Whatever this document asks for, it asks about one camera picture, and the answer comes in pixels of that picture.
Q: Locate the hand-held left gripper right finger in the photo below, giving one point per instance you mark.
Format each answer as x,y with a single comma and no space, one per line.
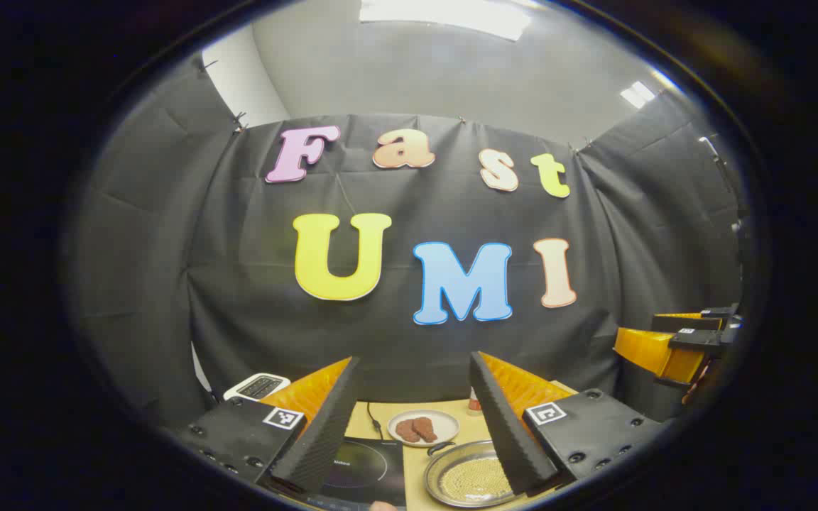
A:
505,426

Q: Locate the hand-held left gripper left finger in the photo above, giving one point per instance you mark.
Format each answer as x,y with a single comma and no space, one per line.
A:
324,433

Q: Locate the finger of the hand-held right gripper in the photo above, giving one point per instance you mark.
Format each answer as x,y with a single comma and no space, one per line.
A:
693,323
657,351

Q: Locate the black induction cooktop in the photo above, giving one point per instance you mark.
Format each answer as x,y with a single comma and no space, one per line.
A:
370,472

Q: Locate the steel pot with soybeans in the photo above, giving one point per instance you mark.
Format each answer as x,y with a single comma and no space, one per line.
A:
466,479

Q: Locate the clear bottle with red label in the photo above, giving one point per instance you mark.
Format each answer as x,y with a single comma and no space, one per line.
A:
473,404

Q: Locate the white round plate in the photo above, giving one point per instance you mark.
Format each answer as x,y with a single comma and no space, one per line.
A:
444,424

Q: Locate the white toaster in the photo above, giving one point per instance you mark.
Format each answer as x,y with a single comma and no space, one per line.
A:
256,387

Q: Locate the ceiling light panel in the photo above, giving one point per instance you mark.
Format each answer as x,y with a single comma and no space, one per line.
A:
637,94

